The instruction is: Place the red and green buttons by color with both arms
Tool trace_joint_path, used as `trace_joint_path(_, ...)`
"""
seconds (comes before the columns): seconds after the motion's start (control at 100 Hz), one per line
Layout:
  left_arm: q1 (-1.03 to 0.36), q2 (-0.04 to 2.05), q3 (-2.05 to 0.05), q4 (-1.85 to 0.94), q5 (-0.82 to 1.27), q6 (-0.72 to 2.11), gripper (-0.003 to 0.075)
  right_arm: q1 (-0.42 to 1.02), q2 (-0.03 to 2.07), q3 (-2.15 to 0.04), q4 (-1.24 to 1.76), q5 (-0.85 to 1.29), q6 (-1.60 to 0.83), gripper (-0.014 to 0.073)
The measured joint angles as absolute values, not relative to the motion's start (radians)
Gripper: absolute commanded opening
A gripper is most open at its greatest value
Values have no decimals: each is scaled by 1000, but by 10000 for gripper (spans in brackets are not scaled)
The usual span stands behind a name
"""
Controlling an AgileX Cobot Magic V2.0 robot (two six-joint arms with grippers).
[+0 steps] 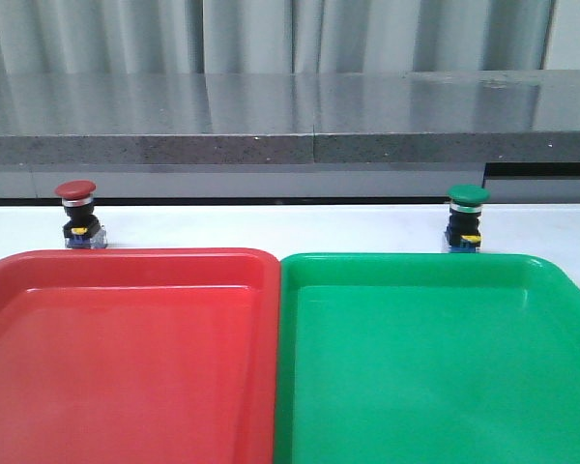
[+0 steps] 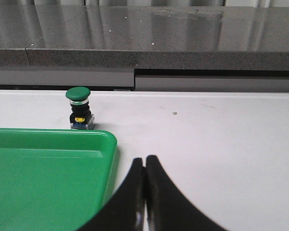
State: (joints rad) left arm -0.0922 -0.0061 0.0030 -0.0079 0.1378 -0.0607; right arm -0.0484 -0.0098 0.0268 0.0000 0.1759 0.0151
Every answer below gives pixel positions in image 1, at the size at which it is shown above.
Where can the green mushroom push button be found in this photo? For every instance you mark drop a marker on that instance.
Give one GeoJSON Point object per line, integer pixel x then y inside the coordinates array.
{"type": "Point", "coordinates": [465, 206]}

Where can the green plastic tray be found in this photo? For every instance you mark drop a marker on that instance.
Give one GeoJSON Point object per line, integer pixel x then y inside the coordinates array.
{"type": "Point", "coordinates": [427, 358]}

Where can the grey curtain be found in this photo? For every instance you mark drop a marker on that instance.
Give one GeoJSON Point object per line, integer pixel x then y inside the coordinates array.
{"type": "Point", "coordinates": [272, 36]}

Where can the grey stone counter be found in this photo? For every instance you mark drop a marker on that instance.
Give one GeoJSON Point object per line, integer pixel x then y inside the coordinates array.
{"type": "Point", "coordinates": [305, 138]}

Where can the red plastic tray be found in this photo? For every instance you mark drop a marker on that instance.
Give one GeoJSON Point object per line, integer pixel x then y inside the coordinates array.
{"type": "Point", "coordinates": [138, 356]}

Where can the red mushroom push button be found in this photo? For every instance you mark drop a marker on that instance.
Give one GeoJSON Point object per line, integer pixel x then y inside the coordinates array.
{"type": "Point", "coordinates": [83, 230]}

